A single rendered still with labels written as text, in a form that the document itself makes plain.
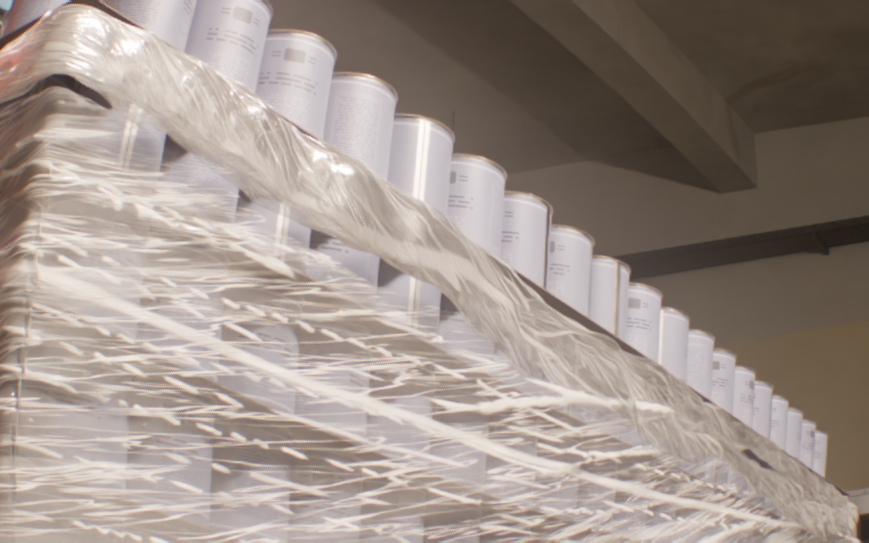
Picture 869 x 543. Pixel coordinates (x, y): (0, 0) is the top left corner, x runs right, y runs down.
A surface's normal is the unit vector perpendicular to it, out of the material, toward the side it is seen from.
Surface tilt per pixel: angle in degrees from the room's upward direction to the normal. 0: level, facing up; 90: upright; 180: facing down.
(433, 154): 89
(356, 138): 89
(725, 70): 180
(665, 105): 180
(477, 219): 89
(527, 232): 89
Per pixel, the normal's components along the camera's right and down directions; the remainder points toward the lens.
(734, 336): -0.54, -0.30
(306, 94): 0.66, -0.22
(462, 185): 0.11, -0.35
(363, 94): 0.47, -0.28
